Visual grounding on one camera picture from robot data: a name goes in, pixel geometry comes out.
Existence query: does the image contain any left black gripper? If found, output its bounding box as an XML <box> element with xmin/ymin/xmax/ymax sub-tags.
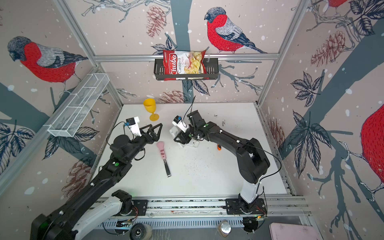
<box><xmin>125</xmin><ymin>123</ymin><xmax>162</xmax><ymax>163</ymax></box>

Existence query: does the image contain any white remote control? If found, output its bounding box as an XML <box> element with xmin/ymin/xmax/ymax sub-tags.
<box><xmin>184</xmin><ymin>139</ymin><xmax>200</xmax><ymax>148</ymax></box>

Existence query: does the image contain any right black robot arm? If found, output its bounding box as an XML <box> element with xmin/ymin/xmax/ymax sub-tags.
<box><xmin>172</xmin><ymin>111</ymin><xmax>271</xmax><ymax>215</ymax></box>

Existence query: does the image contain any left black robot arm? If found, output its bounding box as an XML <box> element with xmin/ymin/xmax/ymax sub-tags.
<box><xmin>30</xmin><ymin>124</ymin><xmax>163</xmax><ymax>240</ymax></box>

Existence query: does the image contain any yellow plastic goblet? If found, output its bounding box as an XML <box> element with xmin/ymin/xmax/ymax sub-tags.
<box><xmin>143</xmin><ymin>98</ymin><xmax>159</xmax><ymax>122</ymax></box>

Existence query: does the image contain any red cassava chips bag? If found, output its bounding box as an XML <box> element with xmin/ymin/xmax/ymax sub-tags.
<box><xmin>163</xmin><ymin>50</ymin><xmax>207</xmax><ymax>75</ymax></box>

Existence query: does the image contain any silver topped jar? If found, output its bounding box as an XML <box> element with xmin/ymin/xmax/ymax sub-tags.
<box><xmin>217</xmin><ymin>220</ymin><xmax>232</xmax><ymax>238</ymax></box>

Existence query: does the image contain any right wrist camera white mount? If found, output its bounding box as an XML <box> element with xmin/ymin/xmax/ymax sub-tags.
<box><xmin>170</xmin><ymin>116</ymin><xmax>190</xmax><ymax>138</ymax></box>

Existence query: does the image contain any black wall basket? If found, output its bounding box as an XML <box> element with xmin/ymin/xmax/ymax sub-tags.
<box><xmin>154</xmin><ymin>58</ymin><xmax>219</xmax><ymax>81</ymax></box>

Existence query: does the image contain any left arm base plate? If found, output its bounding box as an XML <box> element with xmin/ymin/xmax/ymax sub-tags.
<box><xmin>118</xmin><ymin>200</ymin><xmax>149</xmax><ymax>217</ymax></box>

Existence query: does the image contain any white wire wall basket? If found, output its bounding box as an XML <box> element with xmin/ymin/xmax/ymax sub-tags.
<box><xmin>48</xmin><ymin>73</ymin><xmax>110</xmax><ymax>137</ymax></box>

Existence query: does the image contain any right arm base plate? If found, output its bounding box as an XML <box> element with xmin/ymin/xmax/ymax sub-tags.
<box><xmin>223</xmin><ymin>197</ymin><xmax>267</xmax><ymax>216</ymax></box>

